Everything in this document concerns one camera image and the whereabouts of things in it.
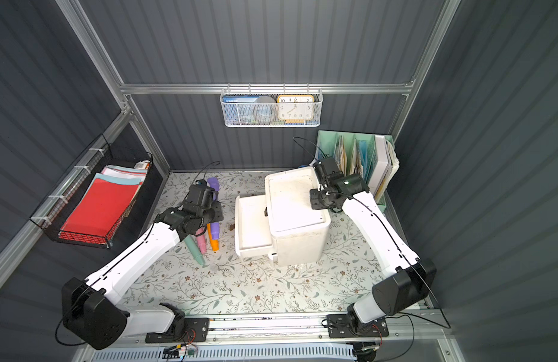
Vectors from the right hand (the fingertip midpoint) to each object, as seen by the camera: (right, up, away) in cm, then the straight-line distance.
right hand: (325, 199), depth 78 cm
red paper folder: (-72, -3, -10) cm, 73 cm away
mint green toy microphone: (-50, -20, +11) cm, 55 cm away
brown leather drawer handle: (-21, -4, +1) cm, 22 cm away
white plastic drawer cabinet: (-10, -10, -8) cm, 16 cm away
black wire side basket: (-79, +13, +2) cm, 80 cm away
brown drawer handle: (-35, -11, +7) cm, 37 cm away
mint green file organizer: (+14, +19, +16) cm, 29 cm away
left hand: (-40, -3, +3) cm, 40 cm away
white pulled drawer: (-27, -14, +10) cm, 32 cm away
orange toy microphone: (-44, -19, +14) cm, 49 cm away
